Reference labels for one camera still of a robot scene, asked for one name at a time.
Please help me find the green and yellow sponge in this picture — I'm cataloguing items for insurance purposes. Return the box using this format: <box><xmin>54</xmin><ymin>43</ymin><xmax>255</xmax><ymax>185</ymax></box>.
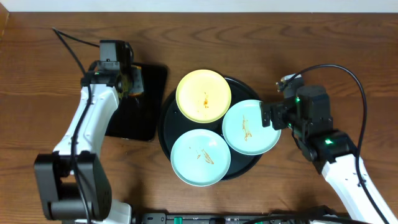
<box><xmin>123</xmin><ymin>65</ymin><xmax>144</xmax><ymax>97</ymax></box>

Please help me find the light blue plate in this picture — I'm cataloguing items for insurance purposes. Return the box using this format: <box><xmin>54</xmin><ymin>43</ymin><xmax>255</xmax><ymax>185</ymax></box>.
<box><xmin>170</xmin><ymin>129</ymin><xmax>231</xmax><ymax>187</ymax></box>
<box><xmin>222</xmin><ymin>100</ymin><xmax>281</xmax><ymax>156</ymax></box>

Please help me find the yellow plate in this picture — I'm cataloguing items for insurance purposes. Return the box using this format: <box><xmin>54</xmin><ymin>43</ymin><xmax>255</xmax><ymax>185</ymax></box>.
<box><xmin>175</xmin><ymin>69</ymin><xmax>231</xmax><ymax>123</ymax></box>

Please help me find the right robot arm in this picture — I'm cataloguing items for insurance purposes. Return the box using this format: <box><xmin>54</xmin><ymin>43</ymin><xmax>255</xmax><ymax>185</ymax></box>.
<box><xmin>259</xmin><ymin>86</ymin><xmax>397</xmax><ymax>223</ymax></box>

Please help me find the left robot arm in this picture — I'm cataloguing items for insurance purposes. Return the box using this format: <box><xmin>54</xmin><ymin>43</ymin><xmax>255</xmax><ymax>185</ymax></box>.
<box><xmin>34</xmin><ymin>61</ymin><xmax>144</xmax><ymax>223</ymax></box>

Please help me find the black rectangular tray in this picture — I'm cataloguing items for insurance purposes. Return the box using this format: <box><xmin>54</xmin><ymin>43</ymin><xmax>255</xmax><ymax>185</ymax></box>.
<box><xmin>106</xmin><ymin>63</ymin><xmax>168</xmax><ymax>141</ymax></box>

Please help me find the black round tray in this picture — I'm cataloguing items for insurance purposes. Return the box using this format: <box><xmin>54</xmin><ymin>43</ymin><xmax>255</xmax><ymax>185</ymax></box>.
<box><xmin>158</xmin><ymin>77</ymin><xmax>261</xmax><ymax>181</ymax></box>

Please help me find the light blue plate front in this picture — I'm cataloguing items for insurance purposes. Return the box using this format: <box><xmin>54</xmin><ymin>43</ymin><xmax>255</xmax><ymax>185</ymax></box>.
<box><xmin>170</xmin><ymin>129</ymin><xmax>231</xmax><ymax>187</ymax></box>

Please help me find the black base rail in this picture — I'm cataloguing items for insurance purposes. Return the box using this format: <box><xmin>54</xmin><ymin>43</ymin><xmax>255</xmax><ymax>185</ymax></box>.
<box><xmin>131</xmin><ymin>208</ymin><xmax>355</xmax><ymax>224</ymax></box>

